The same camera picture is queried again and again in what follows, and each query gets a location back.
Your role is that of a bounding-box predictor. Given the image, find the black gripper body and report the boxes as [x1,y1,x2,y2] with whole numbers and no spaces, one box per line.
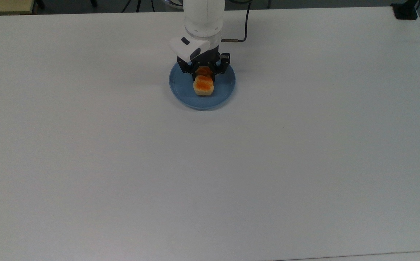
[177,46,221,70]

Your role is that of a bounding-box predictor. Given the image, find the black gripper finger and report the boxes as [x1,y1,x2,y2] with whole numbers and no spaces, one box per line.
[180,62,198,82]
[211,53,231,83]

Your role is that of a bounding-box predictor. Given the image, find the orange glazed bread roll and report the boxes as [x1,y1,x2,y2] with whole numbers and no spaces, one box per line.
[193,67,214,97]

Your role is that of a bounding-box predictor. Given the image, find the blue round plate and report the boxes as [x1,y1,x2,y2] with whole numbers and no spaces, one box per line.
[169,62,236,111]

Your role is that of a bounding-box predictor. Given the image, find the black tripod legs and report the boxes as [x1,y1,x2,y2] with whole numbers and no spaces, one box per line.
[121,0,157,13]

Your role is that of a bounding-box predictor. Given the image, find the wooden board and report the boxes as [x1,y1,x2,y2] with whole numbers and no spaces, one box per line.
[0,0,36,16]

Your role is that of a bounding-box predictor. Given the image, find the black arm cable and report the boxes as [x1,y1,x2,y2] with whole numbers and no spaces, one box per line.
[220,3,251,43]

